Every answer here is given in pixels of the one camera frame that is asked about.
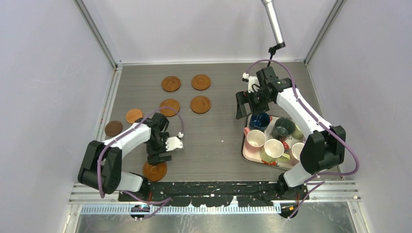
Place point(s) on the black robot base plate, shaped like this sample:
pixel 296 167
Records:
pixel 215 194

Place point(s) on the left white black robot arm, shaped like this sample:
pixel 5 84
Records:
pixel 101 167

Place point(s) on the glossy amber wooden coaster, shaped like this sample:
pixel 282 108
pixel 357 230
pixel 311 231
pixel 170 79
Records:
pixel 154 173

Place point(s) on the yellow-green handled mug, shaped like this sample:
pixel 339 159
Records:
pixel 273 151

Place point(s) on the silver microphone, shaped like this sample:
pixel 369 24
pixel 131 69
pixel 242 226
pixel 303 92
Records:
pixel 273 19

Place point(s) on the black tripod microphone stand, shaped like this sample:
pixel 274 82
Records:
pixel 272 50

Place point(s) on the dark green mug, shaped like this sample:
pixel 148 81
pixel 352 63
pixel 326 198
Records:
pixel 283 127

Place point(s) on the ridged wooden coaster two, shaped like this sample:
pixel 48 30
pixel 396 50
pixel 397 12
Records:
pixel 201 82

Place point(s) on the aluminium front rail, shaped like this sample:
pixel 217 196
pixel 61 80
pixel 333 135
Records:
pixel 332 190

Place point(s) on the light orange coaster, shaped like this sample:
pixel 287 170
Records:
pixel 133 114

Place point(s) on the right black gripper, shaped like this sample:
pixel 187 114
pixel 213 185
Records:
pixel 243 97

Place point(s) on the dark blue mug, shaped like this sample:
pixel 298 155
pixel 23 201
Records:
pixel 259 122

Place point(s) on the ridged wooden coaster one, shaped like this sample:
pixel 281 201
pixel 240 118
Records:
pixel 171 84

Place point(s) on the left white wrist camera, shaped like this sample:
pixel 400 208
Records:
pixel 175 142

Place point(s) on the ridged wooden coaster three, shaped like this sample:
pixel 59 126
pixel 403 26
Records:
pixel 169 107

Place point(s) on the pink white red-handled mug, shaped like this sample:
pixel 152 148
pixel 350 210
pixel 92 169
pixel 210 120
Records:
pixel 295 152

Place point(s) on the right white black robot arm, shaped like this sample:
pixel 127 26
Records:
pixel 324 146

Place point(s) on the white strawberry serving tray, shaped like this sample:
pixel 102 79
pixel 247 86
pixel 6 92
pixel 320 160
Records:
pixel 255 157

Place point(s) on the light green mug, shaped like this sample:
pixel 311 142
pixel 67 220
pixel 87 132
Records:
pixel 297 134

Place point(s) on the ridged wooden coaster four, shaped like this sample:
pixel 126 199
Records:
pixel 200 104

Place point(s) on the dark walnut coaster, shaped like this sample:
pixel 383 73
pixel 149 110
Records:
pixel 113 128

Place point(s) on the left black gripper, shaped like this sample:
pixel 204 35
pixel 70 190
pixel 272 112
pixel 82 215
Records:
pixel 153 156

